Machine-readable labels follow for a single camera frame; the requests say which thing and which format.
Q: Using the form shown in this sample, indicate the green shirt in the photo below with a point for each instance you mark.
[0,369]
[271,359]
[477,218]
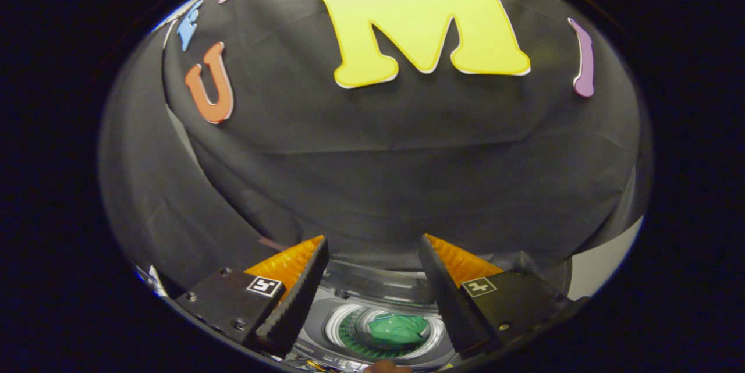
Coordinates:
[398,328]

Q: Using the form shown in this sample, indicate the small white and blue object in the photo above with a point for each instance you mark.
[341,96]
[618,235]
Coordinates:
[154,280]

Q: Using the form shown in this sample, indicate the black backdrop cloth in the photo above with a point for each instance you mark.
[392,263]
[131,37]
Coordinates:
[407,157]

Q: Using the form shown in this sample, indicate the dark grey washing machine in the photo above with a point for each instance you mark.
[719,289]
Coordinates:
[372,291]

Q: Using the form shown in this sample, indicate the grey metal cabinet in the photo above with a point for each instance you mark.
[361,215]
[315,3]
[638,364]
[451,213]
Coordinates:
[605,259]

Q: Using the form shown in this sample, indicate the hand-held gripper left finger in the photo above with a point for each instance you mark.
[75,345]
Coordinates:
[294,309]

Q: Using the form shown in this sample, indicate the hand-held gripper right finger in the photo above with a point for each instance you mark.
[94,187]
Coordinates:
[448,303]

